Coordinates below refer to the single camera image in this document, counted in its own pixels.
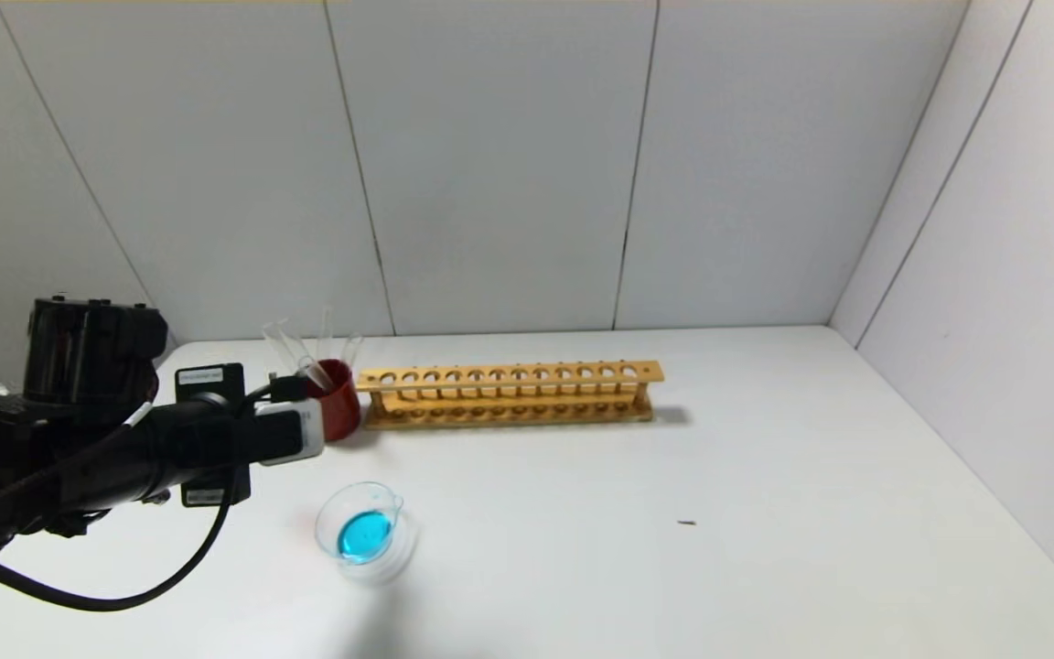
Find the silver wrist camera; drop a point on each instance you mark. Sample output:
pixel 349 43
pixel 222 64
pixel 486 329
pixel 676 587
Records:
pixel 289 432

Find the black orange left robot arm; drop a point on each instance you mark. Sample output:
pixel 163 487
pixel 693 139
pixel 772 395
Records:
pixel 79 458

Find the wooden test tube rack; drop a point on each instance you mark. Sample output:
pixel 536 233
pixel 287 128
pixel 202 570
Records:
pixel 368 379

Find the test tube with red pigment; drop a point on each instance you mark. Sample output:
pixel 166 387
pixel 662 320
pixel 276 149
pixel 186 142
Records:
pixel 318 375

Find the empty glass test tube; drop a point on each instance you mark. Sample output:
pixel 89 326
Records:
pixel 326 334
pixel 285 343

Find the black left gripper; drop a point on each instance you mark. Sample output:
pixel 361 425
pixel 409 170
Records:
pixel 209 389

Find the dark red plastic cup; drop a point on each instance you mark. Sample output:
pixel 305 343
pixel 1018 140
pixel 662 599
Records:
pixel 342 412

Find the clear glass beaker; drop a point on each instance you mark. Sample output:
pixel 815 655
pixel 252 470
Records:
pixel 362 535

